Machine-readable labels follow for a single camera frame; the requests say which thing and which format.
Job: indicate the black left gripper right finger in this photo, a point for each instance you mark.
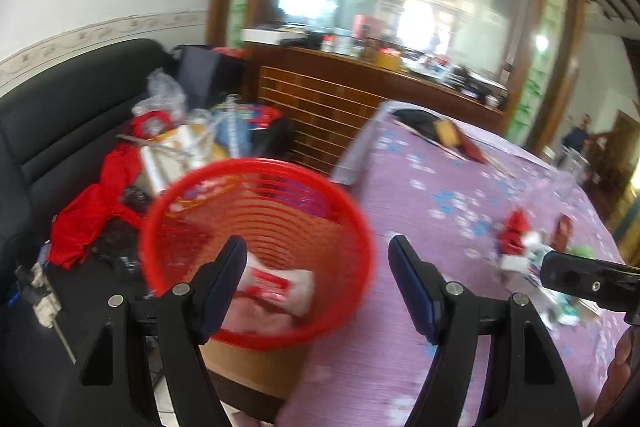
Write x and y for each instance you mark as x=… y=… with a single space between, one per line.
x=526 y=382

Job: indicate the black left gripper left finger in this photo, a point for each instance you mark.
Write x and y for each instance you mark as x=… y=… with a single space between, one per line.
x=111 y=380

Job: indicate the white plastic bag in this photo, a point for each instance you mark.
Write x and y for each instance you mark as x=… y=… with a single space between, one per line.
x=268 y=302

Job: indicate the teal tissue pack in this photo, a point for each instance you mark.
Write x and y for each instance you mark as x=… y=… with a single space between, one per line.
x=573 y=311

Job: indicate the person's right hand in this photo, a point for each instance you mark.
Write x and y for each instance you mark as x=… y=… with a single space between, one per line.
x=619 y=374

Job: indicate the green towel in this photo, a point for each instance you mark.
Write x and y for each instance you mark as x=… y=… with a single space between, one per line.
x=583 y=251

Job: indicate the dark red snack packet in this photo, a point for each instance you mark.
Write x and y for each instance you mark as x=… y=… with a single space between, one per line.
x=562 y=233

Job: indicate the white crumpled cloth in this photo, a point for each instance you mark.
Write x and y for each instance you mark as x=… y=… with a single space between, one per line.
x=526 y=257

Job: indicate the crumpled red wrapper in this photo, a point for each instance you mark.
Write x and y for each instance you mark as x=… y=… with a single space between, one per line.
x=510 y=237

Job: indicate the clear glass mug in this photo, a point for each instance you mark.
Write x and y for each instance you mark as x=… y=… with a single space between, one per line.
x=551 y=192

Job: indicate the purple floral tablecloth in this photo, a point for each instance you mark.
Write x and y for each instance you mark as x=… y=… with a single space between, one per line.
x=369 y=372

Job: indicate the red cloth on sofa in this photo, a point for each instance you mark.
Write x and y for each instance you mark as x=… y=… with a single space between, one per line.
x=81 y=222

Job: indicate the red plastic mesh basket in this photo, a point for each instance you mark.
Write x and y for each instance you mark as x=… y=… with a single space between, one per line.
x=290 y=218

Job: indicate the yellow tape roll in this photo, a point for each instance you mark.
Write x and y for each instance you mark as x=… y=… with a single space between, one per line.
x=447 y=133

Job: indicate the clear plastic bag on sofa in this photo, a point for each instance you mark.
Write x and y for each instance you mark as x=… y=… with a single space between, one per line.
x=164 y=95

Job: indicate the black sofa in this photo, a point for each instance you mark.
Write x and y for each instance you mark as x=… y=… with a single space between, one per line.
x=56 y=129

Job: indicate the dark bag on sofa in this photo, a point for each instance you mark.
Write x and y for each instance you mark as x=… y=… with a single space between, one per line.
x=207 y=76

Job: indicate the wooden counter cabinet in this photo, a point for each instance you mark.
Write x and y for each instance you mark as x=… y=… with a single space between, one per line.
x=329 y=98

